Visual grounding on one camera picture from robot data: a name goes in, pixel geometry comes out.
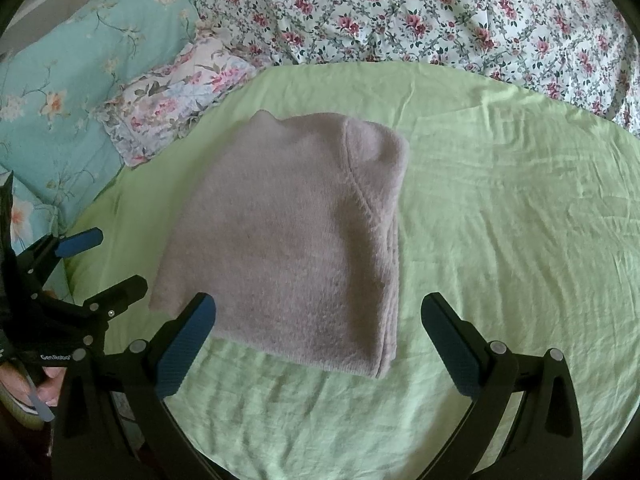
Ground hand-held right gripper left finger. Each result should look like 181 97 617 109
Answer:
50 292 217 480

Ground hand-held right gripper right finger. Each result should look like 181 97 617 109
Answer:
421 292 586 480

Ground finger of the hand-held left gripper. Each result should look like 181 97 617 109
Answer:
80 274 149 322
18 227 105 277

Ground beige knit sweater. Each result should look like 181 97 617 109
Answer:
148 109 410 379

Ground person's left hand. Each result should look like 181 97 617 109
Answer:
0 359 66 411

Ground light green bed sheet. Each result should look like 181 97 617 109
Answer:
60 62 640 480

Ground turquoise floral pillow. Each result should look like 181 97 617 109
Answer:
0 0 208 303

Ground pastel floral pillow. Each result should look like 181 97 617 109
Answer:
95 35 273 168

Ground white red floral quilt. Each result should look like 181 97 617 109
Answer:
192 0 640 136

